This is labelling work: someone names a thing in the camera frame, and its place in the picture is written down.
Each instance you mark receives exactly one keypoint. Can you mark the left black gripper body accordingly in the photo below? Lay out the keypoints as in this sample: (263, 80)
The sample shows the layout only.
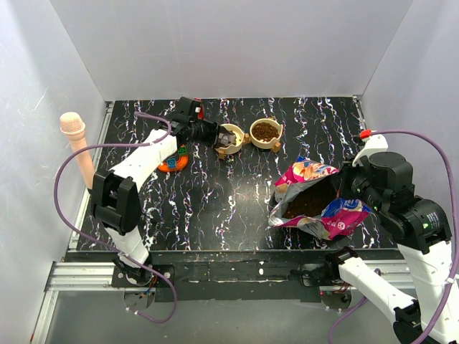
(204, 133)

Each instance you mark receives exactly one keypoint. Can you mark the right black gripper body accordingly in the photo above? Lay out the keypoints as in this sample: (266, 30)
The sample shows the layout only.
(355, 180)

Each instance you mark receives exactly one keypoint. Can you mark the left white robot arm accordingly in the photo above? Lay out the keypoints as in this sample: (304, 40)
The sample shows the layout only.
(115, 202)

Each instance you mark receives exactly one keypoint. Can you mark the cream double pet bowl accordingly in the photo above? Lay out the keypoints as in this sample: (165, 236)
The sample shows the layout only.
(264, 133)

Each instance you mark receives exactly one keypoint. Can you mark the red toy block car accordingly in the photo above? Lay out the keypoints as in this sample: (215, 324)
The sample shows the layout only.
(201, 108)

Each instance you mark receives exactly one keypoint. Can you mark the aluminium frame rail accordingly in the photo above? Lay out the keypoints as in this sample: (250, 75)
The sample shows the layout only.
(74, 276)

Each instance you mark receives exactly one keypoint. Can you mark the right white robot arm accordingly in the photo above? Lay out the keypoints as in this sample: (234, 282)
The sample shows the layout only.
(426, 239)

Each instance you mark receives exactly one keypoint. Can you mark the pink pet food bag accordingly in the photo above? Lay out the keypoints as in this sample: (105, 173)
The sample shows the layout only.
(307, 198)

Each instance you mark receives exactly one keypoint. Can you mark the pink microphone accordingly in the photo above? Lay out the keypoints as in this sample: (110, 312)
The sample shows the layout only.
(73, 127)

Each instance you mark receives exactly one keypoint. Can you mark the clear plastic scoop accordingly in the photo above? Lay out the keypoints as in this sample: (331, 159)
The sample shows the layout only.
(226, 139)

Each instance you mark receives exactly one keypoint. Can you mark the orange curved toy track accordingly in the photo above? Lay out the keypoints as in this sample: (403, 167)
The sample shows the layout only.
(175, 163)

